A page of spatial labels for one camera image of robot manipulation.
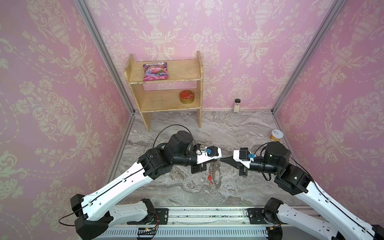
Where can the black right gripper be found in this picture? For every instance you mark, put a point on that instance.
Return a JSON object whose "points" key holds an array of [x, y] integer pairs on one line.
{"points": [[242, 168]]}

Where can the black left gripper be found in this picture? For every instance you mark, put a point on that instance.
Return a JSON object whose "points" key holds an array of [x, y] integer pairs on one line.
{"points": [[199, 165]]}

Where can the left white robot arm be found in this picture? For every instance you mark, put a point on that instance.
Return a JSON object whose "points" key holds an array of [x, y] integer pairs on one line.
{"points": [[98, 211]]}

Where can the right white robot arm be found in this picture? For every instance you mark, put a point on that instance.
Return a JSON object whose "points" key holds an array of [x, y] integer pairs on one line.
{"points": [[338, 223]]}

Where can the orange fruit can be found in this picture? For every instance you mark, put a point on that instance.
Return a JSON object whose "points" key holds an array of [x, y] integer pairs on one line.
{"points": [[276, 135]]}

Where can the spice jar black lid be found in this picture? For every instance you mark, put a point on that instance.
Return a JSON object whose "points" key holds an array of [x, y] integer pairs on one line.
{"points": [[237, 105]]}

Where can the red gold round tin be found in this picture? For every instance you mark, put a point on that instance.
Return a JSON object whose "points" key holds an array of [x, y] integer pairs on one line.
{"points": [[187, 97]]}

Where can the pink snack bag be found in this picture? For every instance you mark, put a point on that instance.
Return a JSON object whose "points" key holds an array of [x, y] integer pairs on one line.
{"points": [[155, 71]]}

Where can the wooden two-tier shelf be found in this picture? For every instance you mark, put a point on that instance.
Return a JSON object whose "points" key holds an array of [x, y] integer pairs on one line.
{"points": [[149, 102]]}

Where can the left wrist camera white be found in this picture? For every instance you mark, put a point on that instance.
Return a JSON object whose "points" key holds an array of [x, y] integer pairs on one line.
{"points": [[208, 154]]}

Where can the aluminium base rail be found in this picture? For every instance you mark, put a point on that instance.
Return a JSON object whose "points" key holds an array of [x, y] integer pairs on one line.
{"points": [[210, 214]]}

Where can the aluminium corner post right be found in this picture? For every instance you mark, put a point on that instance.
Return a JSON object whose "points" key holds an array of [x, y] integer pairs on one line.
{"points": [[319, 35]]}

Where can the aluminium corner post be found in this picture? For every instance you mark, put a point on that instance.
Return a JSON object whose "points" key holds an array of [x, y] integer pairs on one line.
{"points": [[319, 35], [101, 46]]}

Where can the aluminium corner post left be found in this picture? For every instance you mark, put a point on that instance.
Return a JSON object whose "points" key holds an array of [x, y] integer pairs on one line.
{"points": [[101, 46]]}

